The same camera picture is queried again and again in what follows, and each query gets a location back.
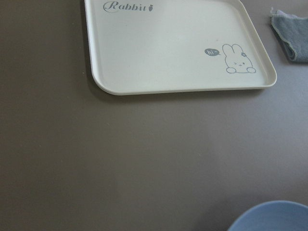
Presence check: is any blue plate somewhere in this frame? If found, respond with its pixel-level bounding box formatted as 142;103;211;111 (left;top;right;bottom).
228;200;308;231

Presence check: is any cream rabbit tray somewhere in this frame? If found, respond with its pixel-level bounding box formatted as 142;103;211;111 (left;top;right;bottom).
84;0;277;95

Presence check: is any grey folded cloth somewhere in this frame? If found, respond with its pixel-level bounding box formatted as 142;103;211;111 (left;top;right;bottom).
270;9;308;63

